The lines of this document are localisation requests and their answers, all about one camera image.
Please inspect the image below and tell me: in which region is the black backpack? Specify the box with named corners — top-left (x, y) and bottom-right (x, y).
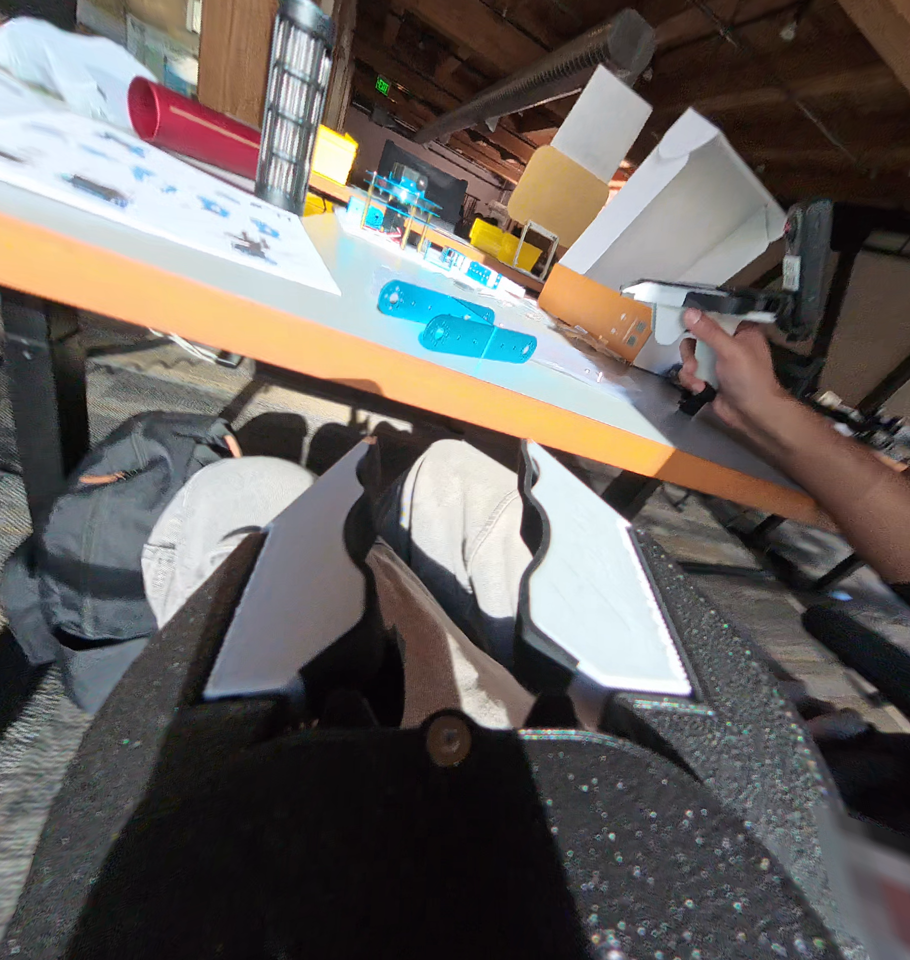
top-left (0, 411), bottom-right (242, 714)

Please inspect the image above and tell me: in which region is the blue metal bracket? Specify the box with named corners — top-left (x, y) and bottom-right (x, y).
top-left (376, 279), bottom-right (539, 369)

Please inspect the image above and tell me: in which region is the white plastic bag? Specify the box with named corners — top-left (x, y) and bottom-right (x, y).
top-left (0, 16), bottom-right (160, 129)

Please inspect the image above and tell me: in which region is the pale yellow panel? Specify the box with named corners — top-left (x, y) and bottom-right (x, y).
top-left (507, 144), bottom-right (612, 228)

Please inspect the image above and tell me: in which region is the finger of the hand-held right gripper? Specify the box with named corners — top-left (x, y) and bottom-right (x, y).
top-left (620, 277), bottom-right (730, 306)

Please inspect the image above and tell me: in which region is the black monitor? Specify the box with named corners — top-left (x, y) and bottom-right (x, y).
top-left (376, 138), bottom-right (470, 226)

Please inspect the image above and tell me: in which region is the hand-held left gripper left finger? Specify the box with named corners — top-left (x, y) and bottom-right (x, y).
top-left (202, 441), bottom-right (381, 702)

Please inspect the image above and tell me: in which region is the open white cardboard box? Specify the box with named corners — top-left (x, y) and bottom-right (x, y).
top-left (537, 63), bottom-right (790, 376)

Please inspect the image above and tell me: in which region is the white instruction sheet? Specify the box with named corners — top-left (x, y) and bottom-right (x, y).
top-left (0, 112), bottom-right (341, 297)

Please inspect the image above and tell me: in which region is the grey flexible duct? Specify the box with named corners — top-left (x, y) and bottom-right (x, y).
top-left (413, 9), bottom-right (655, 145)

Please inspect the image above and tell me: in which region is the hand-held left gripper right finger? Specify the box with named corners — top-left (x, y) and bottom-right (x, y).
top-left (516, 439), bottom-right (698, 700)

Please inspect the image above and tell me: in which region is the person's right hand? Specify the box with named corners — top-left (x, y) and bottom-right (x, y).
top-left (676, 307), bottom-right (795, 432)

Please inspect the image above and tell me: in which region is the red tube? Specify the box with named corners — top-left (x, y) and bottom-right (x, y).
top-left (127, 75), bottom-right (265, 177)

